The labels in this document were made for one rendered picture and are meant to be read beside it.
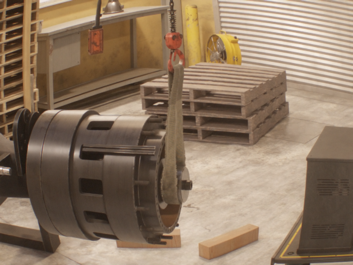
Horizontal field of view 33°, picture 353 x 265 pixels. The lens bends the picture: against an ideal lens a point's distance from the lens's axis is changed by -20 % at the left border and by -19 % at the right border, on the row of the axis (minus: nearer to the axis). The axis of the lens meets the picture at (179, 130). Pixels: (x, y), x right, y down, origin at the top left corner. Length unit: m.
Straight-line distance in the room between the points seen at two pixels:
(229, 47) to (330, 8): 1.60
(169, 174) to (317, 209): 0.80
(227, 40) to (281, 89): 1.29
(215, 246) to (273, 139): 2.52
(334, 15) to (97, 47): 5.64
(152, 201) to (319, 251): 1.01
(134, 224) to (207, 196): 2.46
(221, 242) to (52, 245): 1.07
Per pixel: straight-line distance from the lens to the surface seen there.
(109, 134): 2.54
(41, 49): 7.31
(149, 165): 2.49
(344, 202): 2.97
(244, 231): 4.00
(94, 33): 2.48
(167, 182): 2.58
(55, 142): 2.58
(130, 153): 2.45
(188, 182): 2.63
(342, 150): 3.01
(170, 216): 2.78
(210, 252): 3.85
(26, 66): 6.06
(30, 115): 2.74
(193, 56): 8.90
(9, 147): 2.93
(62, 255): 3.99
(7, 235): 4.14
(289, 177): 5.20
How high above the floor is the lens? 1.74
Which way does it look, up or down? 15 degrees down
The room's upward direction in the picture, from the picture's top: 3 degrees counter-clockwise
